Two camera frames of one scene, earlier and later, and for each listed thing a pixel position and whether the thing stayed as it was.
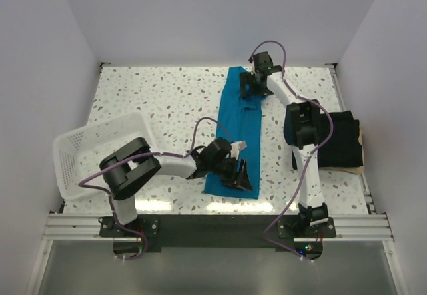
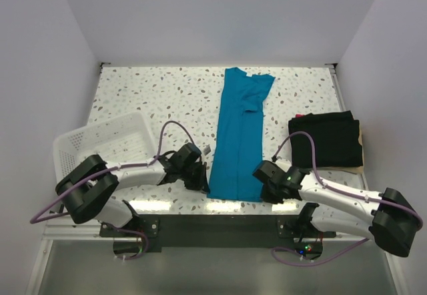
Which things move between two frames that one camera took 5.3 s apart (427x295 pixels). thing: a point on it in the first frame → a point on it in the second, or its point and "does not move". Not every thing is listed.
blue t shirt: x=239 y=120 does not move
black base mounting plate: x=218 y=231 does not move
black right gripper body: x=253 y=83 → x=268 y=194
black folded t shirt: x=345 y=147 does not move
